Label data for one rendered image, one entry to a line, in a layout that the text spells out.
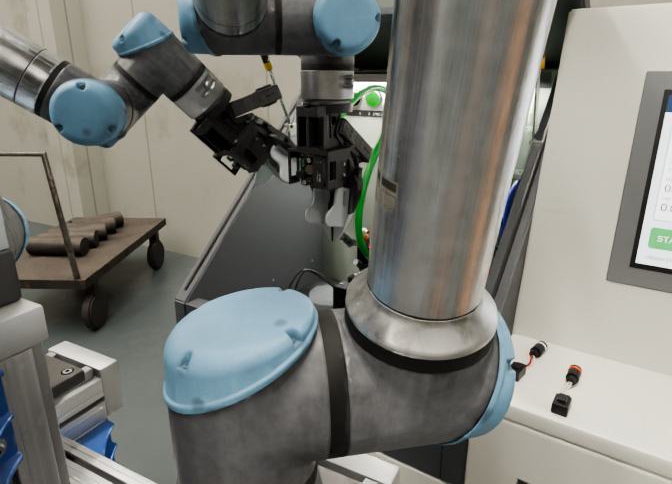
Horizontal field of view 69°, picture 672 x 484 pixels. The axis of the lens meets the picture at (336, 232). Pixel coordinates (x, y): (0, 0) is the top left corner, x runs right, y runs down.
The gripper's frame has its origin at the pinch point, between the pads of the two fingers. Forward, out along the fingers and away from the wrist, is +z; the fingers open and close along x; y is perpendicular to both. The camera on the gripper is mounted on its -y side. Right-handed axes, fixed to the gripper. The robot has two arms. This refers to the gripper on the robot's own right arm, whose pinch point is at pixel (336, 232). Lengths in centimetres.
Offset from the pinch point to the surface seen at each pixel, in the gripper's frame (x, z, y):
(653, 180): 41, -7, -32
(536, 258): 25.0, 8.2, -28.4
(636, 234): 39.7, 1.3, -29.7
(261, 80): -194, -20, -200
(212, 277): -43.0, 22.0, -11.6
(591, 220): 32.7, 0.2, -30.4
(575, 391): 36.1, 22.3, -11.8
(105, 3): -337, -76, -185
